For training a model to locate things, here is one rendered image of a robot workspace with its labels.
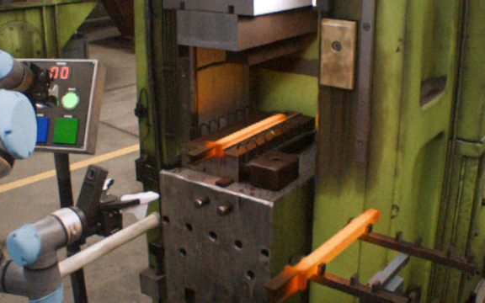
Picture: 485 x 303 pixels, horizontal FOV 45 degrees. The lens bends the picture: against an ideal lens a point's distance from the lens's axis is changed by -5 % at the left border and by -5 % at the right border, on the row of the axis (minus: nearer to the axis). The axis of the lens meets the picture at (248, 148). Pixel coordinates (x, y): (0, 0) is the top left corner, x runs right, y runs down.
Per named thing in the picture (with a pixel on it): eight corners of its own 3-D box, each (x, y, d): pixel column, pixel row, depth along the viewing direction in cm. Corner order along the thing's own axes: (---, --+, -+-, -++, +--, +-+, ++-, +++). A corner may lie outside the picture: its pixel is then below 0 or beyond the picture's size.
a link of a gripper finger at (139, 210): (159, 213, 141) (120, 219, 138) (158, 190, 139) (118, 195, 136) (162, 219, 138) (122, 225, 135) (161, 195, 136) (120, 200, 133)
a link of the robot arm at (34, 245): (7, 264, 120) (0, 227, 117) (48, 244, 128) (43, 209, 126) (29, 277, 116) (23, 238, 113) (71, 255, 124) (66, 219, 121)
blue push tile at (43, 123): (44, 142, 177) (48, 118, 179) (23, 140, 178) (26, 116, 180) (47, 143, 179) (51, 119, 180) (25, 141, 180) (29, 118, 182)
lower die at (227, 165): (238, 183, 165) (237, 152, 163) (181, 167, 176) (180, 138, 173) (314, 140, 198) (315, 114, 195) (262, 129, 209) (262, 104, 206)
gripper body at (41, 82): (56, 74, 161) (36, 61, 150) (52, 105, 160) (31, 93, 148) (32, 74, 163) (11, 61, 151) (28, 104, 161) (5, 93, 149)
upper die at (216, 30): (237, 51, 153) (237, 14, 150) (177, 44, 164) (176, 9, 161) (317, 30, 186) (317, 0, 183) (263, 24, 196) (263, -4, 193)
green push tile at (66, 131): (74, 143, 176) (78, 119, 177) (52, 142, 177) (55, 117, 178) (77, 144, 178) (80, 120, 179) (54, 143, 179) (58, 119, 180)
